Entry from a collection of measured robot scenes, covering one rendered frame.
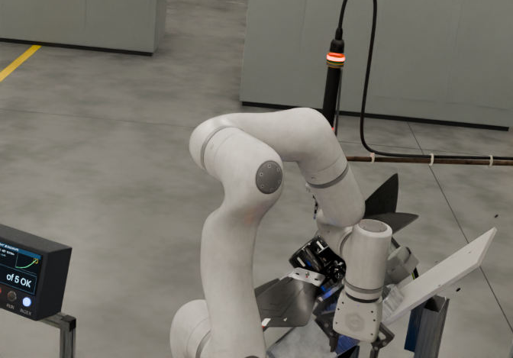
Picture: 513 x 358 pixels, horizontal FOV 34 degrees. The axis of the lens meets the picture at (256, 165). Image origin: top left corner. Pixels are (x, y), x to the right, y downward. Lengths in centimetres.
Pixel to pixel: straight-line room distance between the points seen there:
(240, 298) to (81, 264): 330
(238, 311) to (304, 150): 32
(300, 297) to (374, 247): 51
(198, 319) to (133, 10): 781
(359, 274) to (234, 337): 36
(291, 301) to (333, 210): 59
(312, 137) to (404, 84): 636
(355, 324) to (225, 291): 42
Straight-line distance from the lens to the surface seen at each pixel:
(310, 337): 234
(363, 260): 178
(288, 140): 153
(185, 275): 474
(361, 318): 186
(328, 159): 158
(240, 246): 152
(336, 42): 208
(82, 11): 943
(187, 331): 165
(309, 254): 234
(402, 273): 258
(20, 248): 227
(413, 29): 777
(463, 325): 468
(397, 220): 220
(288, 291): 224
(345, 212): 166
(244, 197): 142
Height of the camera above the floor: 227
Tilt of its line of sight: 21 degrees down
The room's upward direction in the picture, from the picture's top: 6 degrees clockwise
